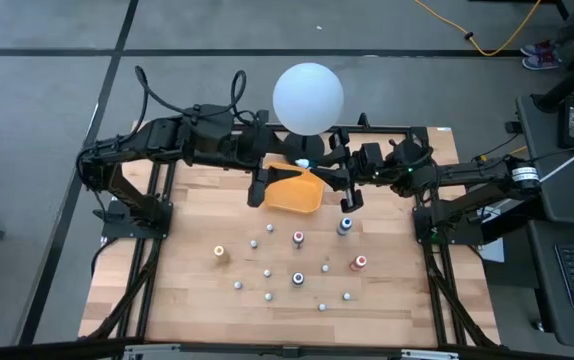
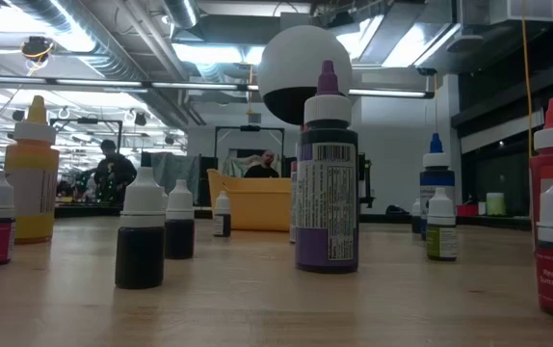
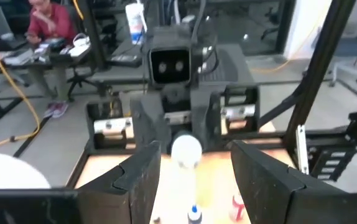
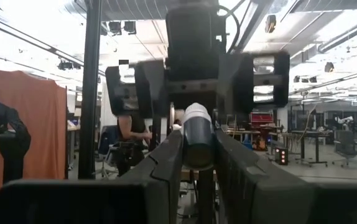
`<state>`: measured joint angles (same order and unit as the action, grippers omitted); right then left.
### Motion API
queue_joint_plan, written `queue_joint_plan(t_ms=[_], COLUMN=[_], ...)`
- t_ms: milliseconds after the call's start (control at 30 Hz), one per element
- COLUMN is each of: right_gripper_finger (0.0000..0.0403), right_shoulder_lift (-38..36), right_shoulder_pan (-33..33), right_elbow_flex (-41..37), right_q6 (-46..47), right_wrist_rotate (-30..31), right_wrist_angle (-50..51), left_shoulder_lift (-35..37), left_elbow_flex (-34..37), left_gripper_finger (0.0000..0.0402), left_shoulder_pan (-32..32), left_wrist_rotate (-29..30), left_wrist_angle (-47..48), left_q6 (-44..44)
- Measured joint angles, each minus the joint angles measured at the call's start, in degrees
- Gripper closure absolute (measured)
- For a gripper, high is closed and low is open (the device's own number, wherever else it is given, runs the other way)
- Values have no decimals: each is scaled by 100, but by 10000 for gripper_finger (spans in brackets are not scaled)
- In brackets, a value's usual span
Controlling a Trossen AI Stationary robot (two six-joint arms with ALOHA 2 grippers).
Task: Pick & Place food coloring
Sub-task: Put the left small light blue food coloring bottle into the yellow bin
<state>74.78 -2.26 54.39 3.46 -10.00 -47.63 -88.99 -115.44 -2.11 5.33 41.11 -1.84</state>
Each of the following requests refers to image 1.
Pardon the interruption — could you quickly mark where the yellow plastic basket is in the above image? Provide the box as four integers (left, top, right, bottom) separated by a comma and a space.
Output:
262, 160, 326, 216

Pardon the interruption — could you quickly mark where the black aluminium table frame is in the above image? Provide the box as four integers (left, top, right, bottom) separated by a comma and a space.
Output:
80, 112, 501, 351

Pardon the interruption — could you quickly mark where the white paper sheet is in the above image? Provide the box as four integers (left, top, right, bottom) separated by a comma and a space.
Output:
479, 237, 507, 265

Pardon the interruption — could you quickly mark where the front mounting bar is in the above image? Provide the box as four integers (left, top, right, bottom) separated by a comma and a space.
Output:
81, 339, 503, 360

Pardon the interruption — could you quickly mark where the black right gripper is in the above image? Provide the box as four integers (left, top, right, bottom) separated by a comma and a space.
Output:
310, 128, 386, 214

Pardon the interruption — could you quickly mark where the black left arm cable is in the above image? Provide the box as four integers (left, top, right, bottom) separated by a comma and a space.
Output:
134, 64, 248, 126

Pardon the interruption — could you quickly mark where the black side desk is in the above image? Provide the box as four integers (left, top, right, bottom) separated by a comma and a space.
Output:
515, 93, 574, 229
526, 219, 574, 351

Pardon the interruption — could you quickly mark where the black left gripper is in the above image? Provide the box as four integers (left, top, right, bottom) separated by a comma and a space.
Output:
246, 110, 304, 207

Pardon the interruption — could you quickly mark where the yellow floor extension cable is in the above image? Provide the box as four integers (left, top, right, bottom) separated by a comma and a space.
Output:
414, 0, 543, 57

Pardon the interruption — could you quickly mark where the large yellow food coloring bottle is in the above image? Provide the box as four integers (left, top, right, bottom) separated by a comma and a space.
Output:
212, 244, 232, 266

